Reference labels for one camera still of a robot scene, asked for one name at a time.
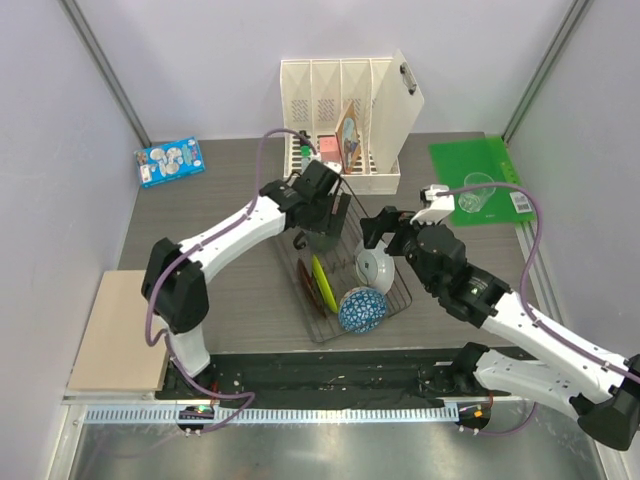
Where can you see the blue patterned bowl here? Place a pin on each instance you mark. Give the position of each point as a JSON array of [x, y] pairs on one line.
[[361, 310]]

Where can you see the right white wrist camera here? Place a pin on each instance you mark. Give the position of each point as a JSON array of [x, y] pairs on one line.
[[438, 203]]

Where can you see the dark red plate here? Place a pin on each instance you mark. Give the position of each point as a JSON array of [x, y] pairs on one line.
[[307, 285]]

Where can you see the blue picture box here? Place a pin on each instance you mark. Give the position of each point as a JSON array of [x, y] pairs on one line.
[[168, 162]]

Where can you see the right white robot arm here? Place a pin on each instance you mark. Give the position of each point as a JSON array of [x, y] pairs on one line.
[[597, 388]]

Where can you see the white plate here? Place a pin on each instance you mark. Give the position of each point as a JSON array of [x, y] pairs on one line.
[[374, 268]]

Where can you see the perforated metal rail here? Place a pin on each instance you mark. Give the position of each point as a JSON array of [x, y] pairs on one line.
[[183, 414]]

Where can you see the grey mug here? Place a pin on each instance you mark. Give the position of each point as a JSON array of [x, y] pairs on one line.
[[314, 243]]

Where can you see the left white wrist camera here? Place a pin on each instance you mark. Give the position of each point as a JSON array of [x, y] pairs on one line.
[[336, 167]]

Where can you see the white clipboard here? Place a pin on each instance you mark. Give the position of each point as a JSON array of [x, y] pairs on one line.
[[397, 104]]

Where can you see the pink box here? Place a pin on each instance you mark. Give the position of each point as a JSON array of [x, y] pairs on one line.
[[329, 149]]

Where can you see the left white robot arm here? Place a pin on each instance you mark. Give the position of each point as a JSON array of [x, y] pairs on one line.
[[177, 274]]

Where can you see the black wire dish rack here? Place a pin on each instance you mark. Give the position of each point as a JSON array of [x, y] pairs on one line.
[[339, 268]]

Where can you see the picture book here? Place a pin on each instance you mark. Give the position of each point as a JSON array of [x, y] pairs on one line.
[[348, 137]]

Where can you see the white file organizer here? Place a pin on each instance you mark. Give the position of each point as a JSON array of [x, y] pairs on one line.
[[313, 92]]

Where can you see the beige wooden board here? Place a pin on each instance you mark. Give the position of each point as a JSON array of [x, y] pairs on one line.
[[113, 355]]

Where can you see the yellow-green plate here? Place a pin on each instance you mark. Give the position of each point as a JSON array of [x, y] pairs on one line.
[[323, 284]]

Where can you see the green plastic folder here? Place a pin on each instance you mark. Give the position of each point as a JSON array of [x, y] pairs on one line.
[[453, 161]]

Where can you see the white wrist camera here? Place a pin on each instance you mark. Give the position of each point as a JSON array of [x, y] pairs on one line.
[[336, 167], [438, 203]]

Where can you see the small bottles in organizer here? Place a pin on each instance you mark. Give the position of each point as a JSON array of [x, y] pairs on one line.
[[305, 151]]

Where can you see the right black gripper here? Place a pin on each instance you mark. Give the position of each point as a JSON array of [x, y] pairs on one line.
[[390, 220]]

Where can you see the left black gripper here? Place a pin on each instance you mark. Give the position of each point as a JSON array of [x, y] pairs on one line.
[[331, 222]]

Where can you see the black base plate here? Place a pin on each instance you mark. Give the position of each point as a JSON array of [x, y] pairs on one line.
[[359, 380]]

